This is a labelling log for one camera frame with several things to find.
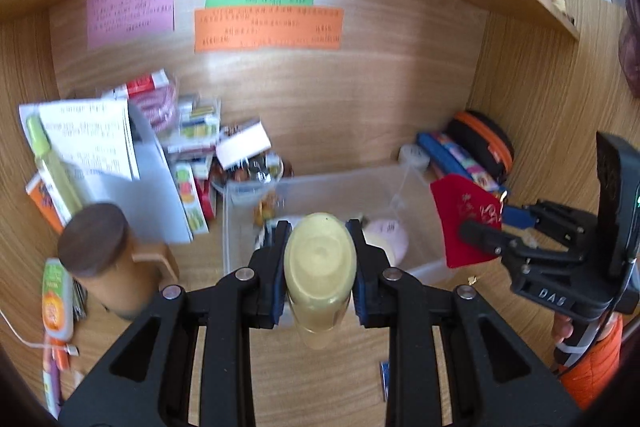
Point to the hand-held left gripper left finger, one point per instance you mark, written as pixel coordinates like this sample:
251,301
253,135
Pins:
275,277

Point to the orange purple pen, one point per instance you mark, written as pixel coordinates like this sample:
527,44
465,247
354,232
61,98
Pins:
52,377

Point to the red cloth pouch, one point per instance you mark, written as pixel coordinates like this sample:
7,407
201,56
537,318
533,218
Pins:
460,207

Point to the person's right hand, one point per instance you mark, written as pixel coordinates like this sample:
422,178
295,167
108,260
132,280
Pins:
562,329

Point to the white card box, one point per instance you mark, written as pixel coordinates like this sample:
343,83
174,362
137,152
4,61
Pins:
242,144

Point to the person's right forearm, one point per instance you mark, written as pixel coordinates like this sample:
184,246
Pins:
597,367

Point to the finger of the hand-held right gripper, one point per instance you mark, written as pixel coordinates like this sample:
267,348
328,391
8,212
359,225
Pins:
482,237
517,216

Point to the black orange zip case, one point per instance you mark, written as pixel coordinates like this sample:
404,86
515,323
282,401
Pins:
482,137

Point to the blue patterned pencil case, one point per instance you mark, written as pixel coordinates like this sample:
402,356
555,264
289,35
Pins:
460,159

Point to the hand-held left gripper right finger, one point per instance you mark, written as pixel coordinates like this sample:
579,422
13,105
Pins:
364,277

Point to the metal nail clipper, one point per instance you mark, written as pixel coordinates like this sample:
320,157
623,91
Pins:
80,302

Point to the pink sticky note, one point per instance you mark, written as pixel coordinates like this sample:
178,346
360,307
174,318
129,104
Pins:
130,12

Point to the fruit print carton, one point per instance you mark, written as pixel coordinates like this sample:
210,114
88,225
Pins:
190,197

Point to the white ceramic bowl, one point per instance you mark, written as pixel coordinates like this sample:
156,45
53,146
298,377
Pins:
235,192

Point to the clear plastic storage box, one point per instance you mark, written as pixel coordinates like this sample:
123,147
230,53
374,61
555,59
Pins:
400,207

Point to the glass beads group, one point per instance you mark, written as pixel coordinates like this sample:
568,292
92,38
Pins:
250,172

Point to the orange sticky note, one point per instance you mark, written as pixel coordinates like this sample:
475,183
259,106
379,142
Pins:
270,29

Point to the wooden desktop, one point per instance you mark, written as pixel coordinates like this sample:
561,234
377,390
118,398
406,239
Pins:
200,267

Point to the white tube orange green label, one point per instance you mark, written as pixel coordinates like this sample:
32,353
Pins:
56,302

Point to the orange carton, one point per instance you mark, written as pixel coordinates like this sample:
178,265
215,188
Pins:
42,202

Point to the stack of small packets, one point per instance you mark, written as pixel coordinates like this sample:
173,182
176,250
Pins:
197,122

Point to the cream yellow bottle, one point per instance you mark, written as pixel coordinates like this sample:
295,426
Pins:
320,267

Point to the brown ceramic mug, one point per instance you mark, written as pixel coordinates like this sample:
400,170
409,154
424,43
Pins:
125,277

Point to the pink macaron-shaped case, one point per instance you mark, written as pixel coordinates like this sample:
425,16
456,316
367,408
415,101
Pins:
390,239

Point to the red white striped packet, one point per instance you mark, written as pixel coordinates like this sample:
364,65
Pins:
157,107

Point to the printed paper sheets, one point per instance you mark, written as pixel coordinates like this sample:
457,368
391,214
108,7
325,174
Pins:
90,137

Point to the white paper folder stack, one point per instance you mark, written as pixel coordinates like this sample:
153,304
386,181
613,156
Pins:
155,187

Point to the dark wooden mug lid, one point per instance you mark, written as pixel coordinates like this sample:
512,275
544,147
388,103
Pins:
92,239

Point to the white tape roll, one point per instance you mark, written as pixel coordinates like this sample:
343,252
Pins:
415,157

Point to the red white carton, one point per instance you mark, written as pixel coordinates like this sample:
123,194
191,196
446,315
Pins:
140,84

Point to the light green spray bottle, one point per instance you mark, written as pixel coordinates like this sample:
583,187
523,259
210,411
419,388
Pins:
50,162

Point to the red small carton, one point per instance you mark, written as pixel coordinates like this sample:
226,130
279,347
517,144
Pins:
206,199

